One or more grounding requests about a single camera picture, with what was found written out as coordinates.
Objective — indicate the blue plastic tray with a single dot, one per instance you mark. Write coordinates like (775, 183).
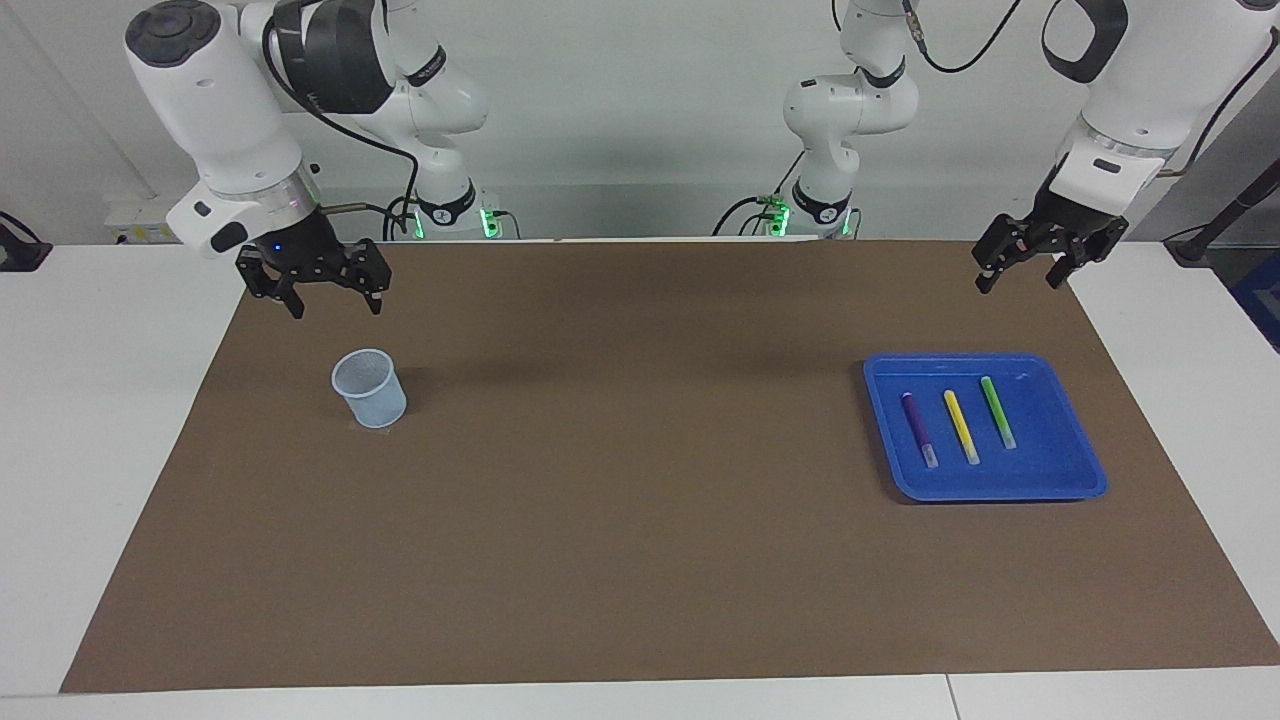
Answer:
(1040, 470)

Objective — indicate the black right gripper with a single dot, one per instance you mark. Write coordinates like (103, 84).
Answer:
(300, 250)

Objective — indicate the black stand pole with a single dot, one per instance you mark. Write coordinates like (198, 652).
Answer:
(1215, 225)

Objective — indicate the blue box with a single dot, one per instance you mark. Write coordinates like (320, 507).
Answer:
(1262, 300)

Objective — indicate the white wall socket box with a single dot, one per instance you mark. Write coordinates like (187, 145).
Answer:
(160, 220)

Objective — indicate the brown table mat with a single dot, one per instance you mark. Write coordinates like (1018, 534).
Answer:
(640, 500)

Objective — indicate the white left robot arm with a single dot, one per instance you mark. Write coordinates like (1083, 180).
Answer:
(1150, 70)

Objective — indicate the yellow pen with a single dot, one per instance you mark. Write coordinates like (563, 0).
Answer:
(961, 427)

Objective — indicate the green pen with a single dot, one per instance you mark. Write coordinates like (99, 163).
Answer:
(998, 412)

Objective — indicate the purple pen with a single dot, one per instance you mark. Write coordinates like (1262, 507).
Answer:
(920, 430)

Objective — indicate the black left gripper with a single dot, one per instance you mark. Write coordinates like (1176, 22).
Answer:
(1070, 215)

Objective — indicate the pale blue translucent cup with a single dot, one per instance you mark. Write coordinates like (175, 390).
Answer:
(372, 395)

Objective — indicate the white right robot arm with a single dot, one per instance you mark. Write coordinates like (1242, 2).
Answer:
(210, 90)

